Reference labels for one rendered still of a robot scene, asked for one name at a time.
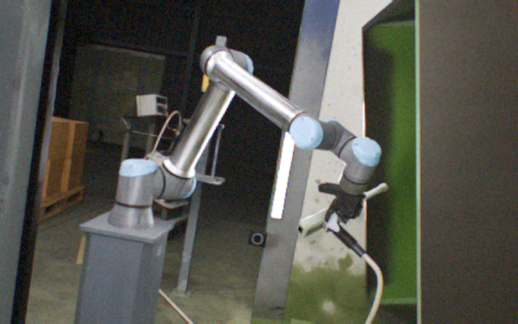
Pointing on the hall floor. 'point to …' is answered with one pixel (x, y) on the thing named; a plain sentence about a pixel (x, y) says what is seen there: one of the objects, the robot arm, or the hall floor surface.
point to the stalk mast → (194, 211)
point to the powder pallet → (60, 202)
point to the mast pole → (4, 149)
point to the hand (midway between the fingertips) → (330, 224)
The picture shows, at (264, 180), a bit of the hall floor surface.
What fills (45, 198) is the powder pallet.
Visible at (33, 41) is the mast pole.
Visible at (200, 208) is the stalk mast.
